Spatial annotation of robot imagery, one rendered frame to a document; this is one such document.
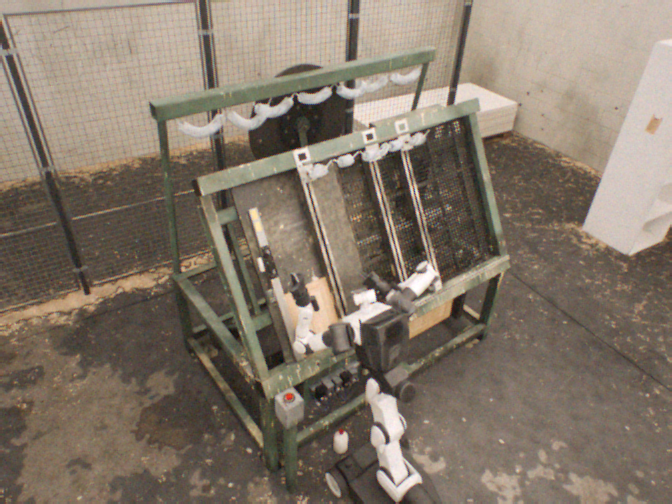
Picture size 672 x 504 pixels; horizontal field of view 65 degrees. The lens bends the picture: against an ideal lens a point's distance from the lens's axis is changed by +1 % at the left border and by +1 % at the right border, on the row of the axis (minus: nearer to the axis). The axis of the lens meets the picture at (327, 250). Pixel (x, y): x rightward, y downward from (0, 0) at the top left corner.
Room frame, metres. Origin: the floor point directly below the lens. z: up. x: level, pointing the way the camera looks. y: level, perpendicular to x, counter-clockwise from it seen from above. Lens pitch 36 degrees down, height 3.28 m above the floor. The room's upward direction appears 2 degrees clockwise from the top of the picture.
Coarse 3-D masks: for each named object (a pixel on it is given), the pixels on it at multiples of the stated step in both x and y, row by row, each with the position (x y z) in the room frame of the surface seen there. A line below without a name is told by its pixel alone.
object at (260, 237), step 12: (252, 216) 2.46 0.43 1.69; (252, 228) 2.45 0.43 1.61; (264, 240) 2.42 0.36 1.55; (264, 264) 2.36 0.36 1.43; (276, 288) 2.29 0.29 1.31; (276, 300) 2.26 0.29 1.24; (288, 312) 2.24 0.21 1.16; (288, 324) 2.20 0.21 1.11; (288, 336) 2.16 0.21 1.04; (300, 360) 2.10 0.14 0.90
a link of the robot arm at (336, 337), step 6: (330, 330) 1.93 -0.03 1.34; (336, 330) 1.91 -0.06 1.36; (342, 330) 1.91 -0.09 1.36; (324, 336) 1.93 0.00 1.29; (330, 336) 1.91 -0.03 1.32; (336, 336) 1.89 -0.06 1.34; (342, 336) 1.89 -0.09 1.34; (324, 342) 1.92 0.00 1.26; (330, 342) 1.90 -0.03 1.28; (336, 342) 1.86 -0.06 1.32; (342, 342) 1.86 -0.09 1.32; (348, 342) 1.88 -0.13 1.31; (336, 348) 1.84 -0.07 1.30
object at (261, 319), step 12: (432, 144) 3.47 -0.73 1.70; (420, 156) 3.36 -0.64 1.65; (456, 156) 3.57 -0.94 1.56; (228, 216) 2.46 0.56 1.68; (228, 228) 2.44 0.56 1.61; (468, 228) 3.29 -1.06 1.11; (444, 240) 3.12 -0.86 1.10; (240, 252) 2.39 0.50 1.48; (240, 264) 2.35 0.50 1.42; (384, 264) 2.78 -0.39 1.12; (252, 288) 2.30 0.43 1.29; (252, 300) 2.26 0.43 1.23; (264, 312) 2.25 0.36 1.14; (264, 324) 2.20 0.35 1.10
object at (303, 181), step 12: (300, 168) 2.70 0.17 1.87; (300, 180) 2.69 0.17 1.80; (312, 180) 2.70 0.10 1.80; (300, 192) 2.71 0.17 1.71; (312, 192) 2.69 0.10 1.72; (312, 204) 2.67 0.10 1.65; (312, 216) 2.61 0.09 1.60; (312, 228) 2.60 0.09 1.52; (324, 240) 2.57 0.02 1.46; (324, 252) 2.52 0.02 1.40; (324, 264) 2.50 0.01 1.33; (324, 276) 2.50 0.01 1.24; (336, 276) 2.47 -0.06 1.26; (336, 288) 2.45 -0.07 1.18; (336, 300) 2.39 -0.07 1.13; (336, 312) 2.39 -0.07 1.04; (348, 312) 2.38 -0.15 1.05
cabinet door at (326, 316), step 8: (320, 280) 2.46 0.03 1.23; (312, 288) 2.41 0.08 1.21; (320, 288) 2.43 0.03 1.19; (328, 288) 2.45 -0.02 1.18; (288, 296) 2.31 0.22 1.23; (320, 296) 2.40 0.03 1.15; (328, 296) 2.43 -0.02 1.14; (288, 304) 2.28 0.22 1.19; (320, 304) 2.38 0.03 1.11; (328, 304) 2.40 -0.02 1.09; (296, 312) 2.28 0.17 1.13; (320, 312) 2.35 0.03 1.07; (328, 312) 2.37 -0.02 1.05; (296, 320) 2.25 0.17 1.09; (312, 320) 2.30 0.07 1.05; (320, 320) 2.32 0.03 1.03; (328, 320) 2.34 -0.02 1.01; (336, 320) 2.36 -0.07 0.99; (312, 328) 2.27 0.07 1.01; (320, 328) 2.29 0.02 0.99
